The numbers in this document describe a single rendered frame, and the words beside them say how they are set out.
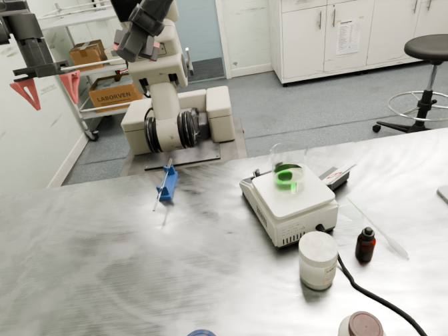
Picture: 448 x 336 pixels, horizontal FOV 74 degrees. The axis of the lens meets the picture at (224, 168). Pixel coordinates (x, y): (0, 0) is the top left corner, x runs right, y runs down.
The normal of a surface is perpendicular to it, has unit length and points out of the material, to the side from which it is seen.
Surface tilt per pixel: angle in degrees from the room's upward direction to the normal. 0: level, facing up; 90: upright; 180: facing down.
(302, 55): 90
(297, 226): 90
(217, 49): 90
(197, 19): 90
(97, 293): 0
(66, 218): 0
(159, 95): 64
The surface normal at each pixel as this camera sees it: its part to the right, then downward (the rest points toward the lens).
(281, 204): -0.15, -0.79
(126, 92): 0.11, 0.60
